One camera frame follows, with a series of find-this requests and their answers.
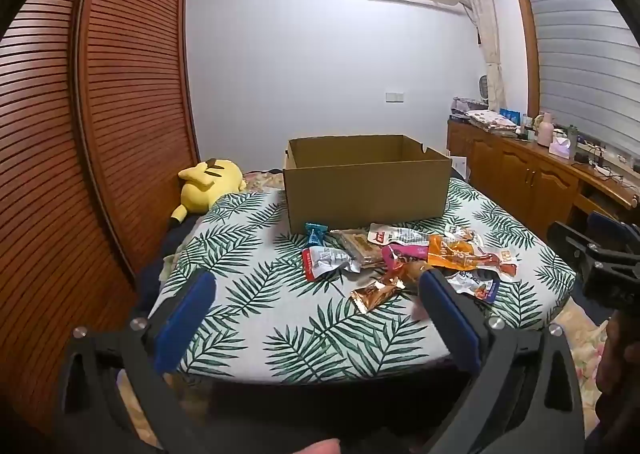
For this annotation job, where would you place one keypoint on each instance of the white red snack pouch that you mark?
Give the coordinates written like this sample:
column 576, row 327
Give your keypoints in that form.
column 383, row 235

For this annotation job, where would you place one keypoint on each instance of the grey window roller blind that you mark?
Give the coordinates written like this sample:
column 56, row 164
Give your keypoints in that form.
column 588, row 62

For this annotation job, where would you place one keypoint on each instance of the floral bed sheet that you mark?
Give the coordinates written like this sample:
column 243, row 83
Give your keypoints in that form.
column 586, row 338

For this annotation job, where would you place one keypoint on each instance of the white wall switch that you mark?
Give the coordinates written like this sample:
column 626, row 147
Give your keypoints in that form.
column 394, row 97

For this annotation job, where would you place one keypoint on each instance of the orange snack packet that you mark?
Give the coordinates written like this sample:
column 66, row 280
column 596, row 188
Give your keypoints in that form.
column 451, row 254

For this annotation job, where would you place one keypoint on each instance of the small white desk fan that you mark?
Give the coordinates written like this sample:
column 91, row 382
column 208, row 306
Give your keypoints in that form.
column 483, row 89

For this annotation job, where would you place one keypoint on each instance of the white blue duck gizzard pouch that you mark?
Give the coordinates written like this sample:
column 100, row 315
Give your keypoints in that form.
column 482, row 285

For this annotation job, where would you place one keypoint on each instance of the pink thermos bottle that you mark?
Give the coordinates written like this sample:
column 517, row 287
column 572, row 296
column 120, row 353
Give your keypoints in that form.
column 544, row 129

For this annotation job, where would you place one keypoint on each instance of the copper foil snack packet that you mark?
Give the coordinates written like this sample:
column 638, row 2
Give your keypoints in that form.
column 369, row 297

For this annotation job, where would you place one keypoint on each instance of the pink chicken leg packet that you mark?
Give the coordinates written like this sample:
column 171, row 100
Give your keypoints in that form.
column 405, row 263

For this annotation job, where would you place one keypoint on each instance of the folded floral cloth stack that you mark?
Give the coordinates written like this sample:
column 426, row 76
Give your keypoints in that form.
column 491, row 122

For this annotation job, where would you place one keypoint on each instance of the brown cardboard box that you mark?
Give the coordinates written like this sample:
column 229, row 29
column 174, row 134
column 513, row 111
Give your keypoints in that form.
column 346, row 182

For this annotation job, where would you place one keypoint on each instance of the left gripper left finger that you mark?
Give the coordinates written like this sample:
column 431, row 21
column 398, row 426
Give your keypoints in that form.
column 173, row 325

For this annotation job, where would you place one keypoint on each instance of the wooden sideboard cabinet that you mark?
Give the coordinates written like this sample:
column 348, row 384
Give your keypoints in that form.
column 536, row 187

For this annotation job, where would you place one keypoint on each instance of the pink tissue box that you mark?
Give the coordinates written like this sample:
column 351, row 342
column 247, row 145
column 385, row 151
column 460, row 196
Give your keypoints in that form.
column 561, row 146

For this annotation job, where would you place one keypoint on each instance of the blue box on sideboard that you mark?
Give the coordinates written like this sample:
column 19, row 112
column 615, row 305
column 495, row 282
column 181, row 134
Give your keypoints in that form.
column 511, row 115

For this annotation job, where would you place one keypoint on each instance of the orange white sausage packet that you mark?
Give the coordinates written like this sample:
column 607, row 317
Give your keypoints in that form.
column 503, row 261

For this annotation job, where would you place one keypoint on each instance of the silver red snack pouch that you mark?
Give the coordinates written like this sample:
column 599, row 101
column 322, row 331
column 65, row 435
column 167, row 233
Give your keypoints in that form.
column 320, row 260

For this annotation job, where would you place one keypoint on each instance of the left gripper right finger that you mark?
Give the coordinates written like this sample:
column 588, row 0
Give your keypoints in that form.
column 457, row 319

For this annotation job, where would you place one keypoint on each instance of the wooden louvered wardrobe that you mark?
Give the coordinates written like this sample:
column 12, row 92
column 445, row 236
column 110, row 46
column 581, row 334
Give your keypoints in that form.
column 96, row 122

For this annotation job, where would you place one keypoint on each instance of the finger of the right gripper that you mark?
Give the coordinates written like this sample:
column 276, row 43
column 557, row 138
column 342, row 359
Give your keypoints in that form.
column 571, row 245
column 603, row 226

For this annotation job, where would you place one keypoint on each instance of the palm leaf patterned cushion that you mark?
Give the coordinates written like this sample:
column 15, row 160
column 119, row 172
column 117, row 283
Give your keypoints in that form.
column 268, row 323

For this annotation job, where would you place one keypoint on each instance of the clear grain bar packet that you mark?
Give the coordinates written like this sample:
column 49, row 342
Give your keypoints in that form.
column 355, row 242

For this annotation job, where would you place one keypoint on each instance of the person's left hand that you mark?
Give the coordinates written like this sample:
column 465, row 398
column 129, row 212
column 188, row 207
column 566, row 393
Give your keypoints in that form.
column 328, row 446

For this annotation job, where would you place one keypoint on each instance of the beige floral curtain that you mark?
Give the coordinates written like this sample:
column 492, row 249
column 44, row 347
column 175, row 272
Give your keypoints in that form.
column 485, row 19

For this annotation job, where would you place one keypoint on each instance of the yellow Pikachu plush toy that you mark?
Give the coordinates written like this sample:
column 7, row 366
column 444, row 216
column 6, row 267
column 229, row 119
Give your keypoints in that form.
column 203, row 185

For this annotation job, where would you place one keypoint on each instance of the person's right hand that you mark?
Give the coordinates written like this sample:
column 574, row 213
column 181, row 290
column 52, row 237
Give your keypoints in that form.
column 621, row 349

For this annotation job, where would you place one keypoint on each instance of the small teal snack packet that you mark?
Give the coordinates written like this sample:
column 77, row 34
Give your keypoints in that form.
column 315, row 234

